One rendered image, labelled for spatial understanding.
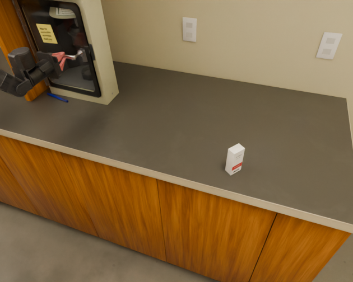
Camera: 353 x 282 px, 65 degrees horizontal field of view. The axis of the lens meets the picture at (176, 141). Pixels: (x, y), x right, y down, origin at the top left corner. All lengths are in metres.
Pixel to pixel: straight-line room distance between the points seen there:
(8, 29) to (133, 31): 0.59
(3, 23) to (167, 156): 0.85
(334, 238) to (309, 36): 0.83
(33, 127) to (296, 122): 1.12
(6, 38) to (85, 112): 0.43
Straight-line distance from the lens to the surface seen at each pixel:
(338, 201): 1.03
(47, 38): 1.31
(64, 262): 1.98
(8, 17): 1.41
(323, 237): 1.12
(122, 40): 1.66
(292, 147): 1.14
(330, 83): 1.50
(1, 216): 2.37
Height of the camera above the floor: 1.69
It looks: 43 degrees down
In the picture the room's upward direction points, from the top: 2 degrees counter-clockwise
